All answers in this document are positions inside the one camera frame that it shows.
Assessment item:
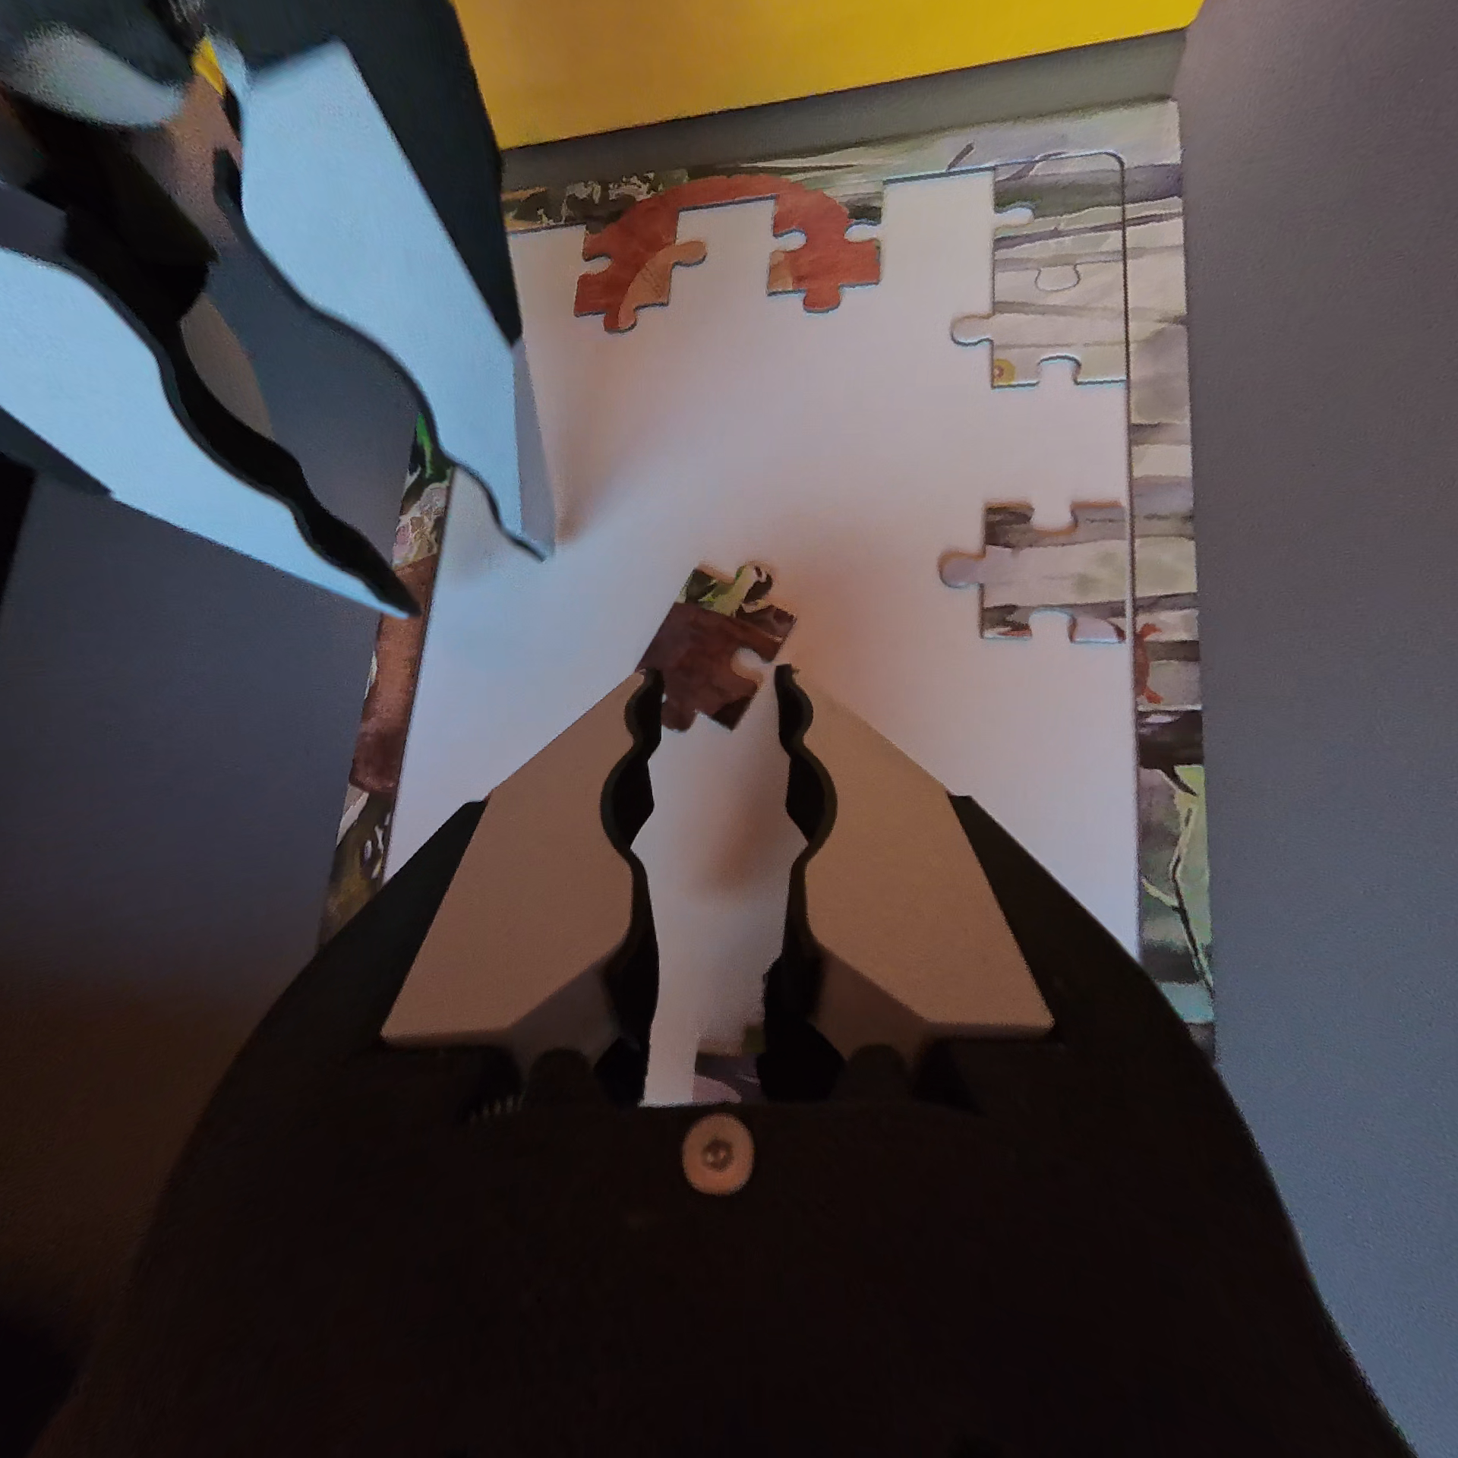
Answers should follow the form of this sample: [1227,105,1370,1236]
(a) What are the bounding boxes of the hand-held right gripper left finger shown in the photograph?
[382,670,665,1101]

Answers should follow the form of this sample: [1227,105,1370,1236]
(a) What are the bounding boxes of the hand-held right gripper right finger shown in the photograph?
[766,667,1056,1101]

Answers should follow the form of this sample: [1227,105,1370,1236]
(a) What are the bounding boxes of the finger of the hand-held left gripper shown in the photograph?
[210,35,557,563]
[0,188,420,622]

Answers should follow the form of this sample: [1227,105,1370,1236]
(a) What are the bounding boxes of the brown green puzzle piece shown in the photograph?
[635,559,799,733]

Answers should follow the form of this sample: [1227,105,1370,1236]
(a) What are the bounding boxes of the yellow plastic bin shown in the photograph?
[450,0,1210,153]

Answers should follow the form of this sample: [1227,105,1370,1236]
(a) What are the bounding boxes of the jigsaw puzzle board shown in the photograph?
[321,101,1220,1110]

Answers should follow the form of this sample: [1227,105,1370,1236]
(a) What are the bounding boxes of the red tan puzzle piece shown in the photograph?
[575,183,708,332]

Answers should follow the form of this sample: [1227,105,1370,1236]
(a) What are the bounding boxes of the grey white puzzle piece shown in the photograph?
[996,153,1130,275]
[939,502,1132,651]
[951,268,1130,395]

